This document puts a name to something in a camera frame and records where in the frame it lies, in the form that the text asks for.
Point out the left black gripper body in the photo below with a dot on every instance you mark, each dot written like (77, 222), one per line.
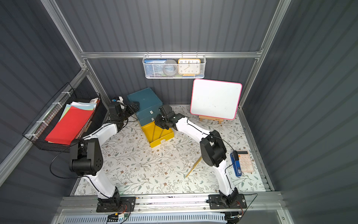
(130, 108)

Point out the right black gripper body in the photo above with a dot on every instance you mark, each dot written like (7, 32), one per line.
(165, 112)

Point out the teal yellow drawer cabinet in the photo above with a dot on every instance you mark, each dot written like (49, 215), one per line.
(149, 104)

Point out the yellow bottom drawer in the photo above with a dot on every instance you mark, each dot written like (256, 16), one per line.
(161, 135)

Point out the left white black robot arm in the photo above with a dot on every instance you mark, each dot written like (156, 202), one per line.
(86, 158)

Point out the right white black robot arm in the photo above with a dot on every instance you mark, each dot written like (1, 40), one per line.
(212, 147)

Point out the wooden whiteboard easel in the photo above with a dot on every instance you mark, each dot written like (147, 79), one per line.
(219, 120)

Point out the blue box in basket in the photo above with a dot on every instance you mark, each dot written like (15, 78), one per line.
(152, 66)

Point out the red paper sheet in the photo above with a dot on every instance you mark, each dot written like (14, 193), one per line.
(70, 125)

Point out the grey tape roll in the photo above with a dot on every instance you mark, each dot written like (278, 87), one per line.
(170, 68)

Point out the yellow analog clock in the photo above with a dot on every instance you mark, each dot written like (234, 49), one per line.
(189, 67)

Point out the pink framed whiteboard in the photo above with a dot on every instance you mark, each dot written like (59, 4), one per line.
(216, 99)

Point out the blue stapler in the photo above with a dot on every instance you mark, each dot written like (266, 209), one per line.
(236, 163)

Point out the pink calculator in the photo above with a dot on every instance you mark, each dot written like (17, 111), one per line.
(245, 162)

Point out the white wire wall basket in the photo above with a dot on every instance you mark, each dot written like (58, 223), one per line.
(161, 75)

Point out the black wire paper tray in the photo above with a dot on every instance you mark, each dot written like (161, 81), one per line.
(76, 97)

